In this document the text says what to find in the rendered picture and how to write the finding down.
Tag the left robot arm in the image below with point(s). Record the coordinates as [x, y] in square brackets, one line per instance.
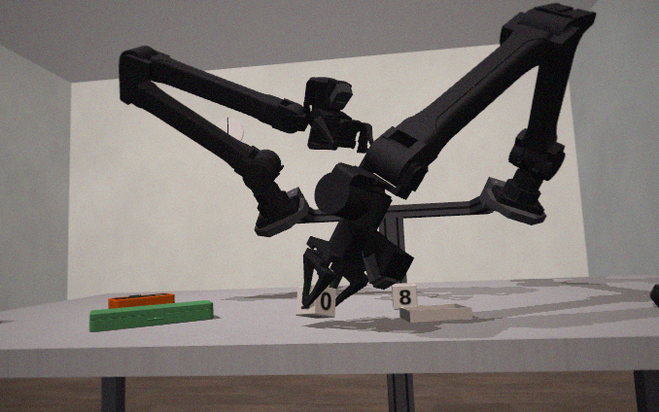
[355, 193]

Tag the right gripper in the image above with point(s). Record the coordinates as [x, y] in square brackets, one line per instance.
[332, 133]

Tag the beige calendar cube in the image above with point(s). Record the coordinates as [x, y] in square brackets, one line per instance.
[322, 307]
[404, 295]

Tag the green long rectangular box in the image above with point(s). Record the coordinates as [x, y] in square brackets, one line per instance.
[150, 315]

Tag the orange digital multimeter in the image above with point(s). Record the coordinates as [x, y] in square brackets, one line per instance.
[141, 300]

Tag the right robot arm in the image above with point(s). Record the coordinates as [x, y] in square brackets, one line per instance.
[259, 170]

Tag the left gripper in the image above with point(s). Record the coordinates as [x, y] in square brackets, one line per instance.
[320, 260]

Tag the cream rectangular tray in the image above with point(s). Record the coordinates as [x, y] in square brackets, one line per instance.
[437, 312]

